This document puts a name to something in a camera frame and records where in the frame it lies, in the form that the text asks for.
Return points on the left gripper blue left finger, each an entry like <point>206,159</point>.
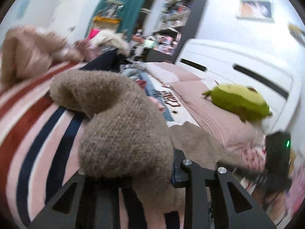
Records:
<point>88,202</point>

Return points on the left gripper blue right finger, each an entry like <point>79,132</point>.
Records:
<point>218,193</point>

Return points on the brown knitted sweater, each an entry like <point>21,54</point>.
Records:
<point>127,136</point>

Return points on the pile of clothes on chair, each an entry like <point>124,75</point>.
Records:
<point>109,38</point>

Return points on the pink strawberry pillow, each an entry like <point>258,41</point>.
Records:
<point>255,158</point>

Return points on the pink sweater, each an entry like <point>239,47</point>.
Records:
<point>158,104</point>

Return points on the green avocado plush toy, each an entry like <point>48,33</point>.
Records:
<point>243,101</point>

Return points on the striped pink blanket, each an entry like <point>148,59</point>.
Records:
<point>39,146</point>

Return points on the white bed headboard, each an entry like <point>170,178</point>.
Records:
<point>231,63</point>

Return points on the grey green garment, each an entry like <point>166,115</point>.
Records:
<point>136,74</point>

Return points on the dark red garment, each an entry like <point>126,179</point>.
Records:
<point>141,84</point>

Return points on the black garment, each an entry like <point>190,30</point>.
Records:
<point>108,61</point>

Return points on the black cluttered shelf unit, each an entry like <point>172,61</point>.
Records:
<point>166,31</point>

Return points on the teal curtain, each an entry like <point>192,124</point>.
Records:
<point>128,15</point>

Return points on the yellow ukulele on wall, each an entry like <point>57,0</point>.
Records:
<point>297,33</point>

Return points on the framed wall photo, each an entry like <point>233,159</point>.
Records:
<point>256,10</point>

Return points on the small wall poster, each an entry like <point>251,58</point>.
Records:
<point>22,9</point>

